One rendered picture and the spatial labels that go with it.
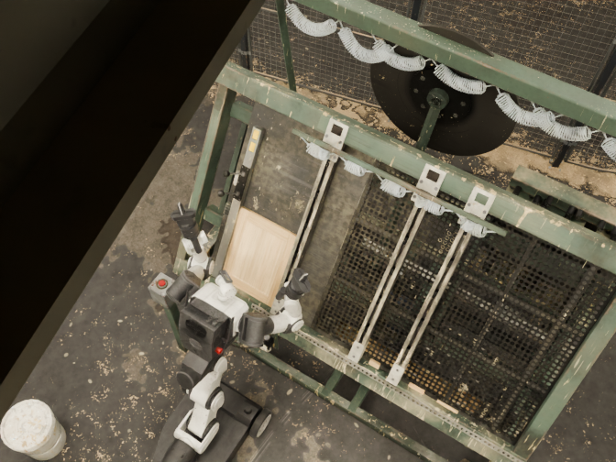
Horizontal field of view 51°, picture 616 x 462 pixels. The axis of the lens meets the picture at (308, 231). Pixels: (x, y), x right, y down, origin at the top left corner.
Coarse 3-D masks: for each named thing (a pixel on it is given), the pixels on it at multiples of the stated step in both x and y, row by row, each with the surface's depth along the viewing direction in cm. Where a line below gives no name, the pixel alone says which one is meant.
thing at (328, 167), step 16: (336, 144) 305; (336, 160) 308; (320, 176) 319; (320, 192) 322; (320, 208) 329; (304, 224) 332; (304, 240) 335; (304, 256) 346; (288, 272) 347; (272, 304) 358
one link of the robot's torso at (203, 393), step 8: (224, 360) 339; (216, 368) 337; (224, 368) 346; (208, 376) 350; (216, 376) 346; (200, 384) 356; (208, 384) 353; (216, 384) 360; (192, 392) 361; (200, 392) 358; (208, 392) 356; (216, 392) 361; (192, 400) 363; (200, 400) 360; (208, 400) 358; (208, 408) 363
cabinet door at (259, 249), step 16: (240, 224) 356; (256, 224) 351; (272, 224) 347; (240, 240) 360; (256, 240) 355; (272, 240) 351; (288, 240) 346; (240, 256) 364; (256, 256) 359; (272, 256) 354; (288, 256) 349; (240, 272) 368; (256, 272) 363; (272, 272) 358; (240, 288) 371; (256, 288) 366; (272, 288) 361
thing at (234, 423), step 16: (224, 384) 413; (240, 400) 408; (176, 416) 403; (224, 416) 404; (240, 416) 401; (256, 416) 406; (224, 432) 399; (240, 432) 399; (160, 448) 393; (176, 448) 375; (192, 448) 380; (208, 448) 393; (224, 448) 394
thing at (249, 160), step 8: (256, 128) 330; (248, 144) 335; (256, 144) 333; (248, 152) 336; (256, 152) 336; (248, 160) 338; (248, 176) 342; (248, 184) 347; (232, 208) 352; (240, 208) 353; (232, 216) 354; (232, 224) 356; (224, 232) 360; (232, 232) 358; (224, 240) 362; (224, 248) 364; (224, 256) 366; (216, 264) 370; (224, 264) 370; (216, 272) 372
